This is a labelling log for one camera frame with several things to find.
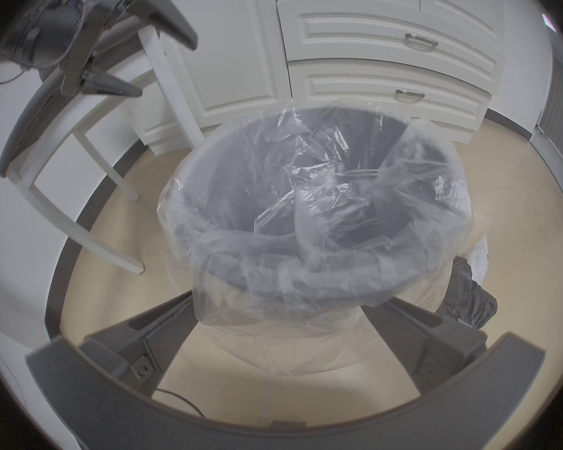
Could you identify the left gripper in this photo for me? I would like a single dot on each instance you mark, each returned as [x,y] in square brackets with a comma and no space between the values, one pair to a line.
[47,35]

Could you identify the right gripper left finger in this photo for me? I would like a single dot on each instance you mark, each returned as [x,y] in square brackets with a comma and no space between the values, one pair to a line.
[140,345]

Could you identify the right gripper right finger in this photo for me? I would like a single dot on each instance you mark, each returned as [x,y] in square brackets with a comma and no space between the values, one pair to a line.
[422,345]

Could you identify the white paper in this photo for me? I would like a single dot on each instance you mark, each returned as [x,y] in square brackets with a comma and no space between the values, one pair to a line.
[479,260]

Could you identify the clear plastic bag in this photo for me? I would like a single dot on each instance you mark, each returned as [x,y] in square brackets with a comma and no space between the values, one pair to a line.
[309,181]

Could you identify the crumpled black plastic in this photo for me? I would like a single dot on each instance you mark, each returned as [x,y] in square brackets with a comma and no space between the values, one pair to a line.
[469,298]

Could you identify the white trash bin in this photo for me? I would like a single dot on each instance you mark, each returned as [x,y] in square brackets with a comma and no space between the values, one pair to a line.
[309,349]

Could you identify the white chair grey padding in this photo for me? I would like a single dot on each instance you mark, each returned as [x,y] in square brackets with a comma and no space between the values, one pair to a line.
[28,115]

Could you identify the white wardrobe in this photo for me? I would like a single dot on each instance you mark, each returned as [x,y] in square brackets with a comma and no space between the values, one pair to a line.
[356,17]

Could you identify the square ceiling light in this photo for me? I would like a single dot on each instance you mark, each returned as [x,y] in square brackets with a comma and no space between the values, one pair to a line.
[549,22]

